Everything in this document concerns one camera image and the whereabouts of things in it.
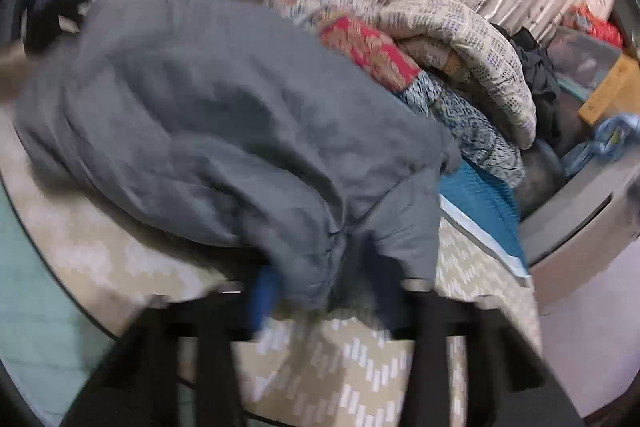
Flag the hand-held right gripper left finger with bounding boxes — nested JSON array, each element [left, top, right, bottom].
[[62, 263, 281, 427]]

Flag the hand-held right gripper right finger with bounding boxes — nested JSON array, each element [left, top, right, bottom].
[[400, 278, 586, 427]]

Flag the grey garment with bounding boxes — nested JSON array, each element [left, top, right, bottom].
[[14, 0, 462, 312]]

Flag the dark clothes pile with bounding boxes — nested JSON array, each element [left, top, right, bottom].
[[492, 23, 563, 142]]

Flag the beige patterned bed sheet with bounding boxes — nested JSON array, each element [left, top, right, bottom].
[[0, 107, 543, 425]]

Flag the teal ribbed blanket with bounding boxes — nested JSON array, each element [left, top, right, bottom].
[[439, 159, 530, 275]]

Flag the light blue cloth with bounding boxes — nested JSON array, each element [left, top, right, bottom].
[[560, 113, 640, 180]]

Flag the pile of patterned quilts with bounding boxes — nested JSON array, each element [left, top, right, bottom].
[[95, 0, 538, 188]]

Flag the cardboard box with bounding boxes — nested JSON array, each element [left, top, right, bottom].
[[577, 53, 640, 125]]

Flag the clear plastic storage bin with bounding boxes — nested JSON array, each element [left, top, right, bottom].
[[547, 26, 623, 82]]

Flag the red patterned cloth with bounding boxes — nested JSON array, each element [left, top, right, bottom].
[[562, 4, 626, 50]]

